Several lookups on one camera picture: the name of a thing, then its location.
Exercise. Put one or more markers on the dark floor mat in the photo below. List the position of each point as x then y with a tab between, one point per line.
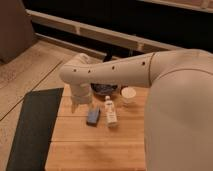
34	130

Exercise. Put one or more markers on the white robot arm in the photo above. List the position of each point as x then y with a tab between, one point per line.
178	116

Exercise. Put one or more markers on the dark round bowl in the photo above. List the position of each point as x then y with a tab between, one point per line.
103	89

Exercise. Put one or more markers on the white paper cup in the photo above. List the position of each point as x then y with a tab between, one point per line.
128	94

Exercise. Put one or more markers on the blue eraser block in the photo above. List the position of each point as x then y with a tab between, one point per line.
93	116

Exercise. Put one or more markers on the white wall rail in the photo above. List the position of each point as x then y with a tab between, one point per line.
100	34

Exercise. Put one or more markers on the brown cabinet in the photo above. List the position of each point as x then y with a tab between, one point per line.
16	31

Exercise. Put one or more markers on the white plastic bottle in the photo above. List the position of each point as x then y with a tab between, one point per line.
110	112

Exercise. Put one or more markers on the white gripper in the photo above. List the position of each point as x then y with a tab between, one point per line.
81	94

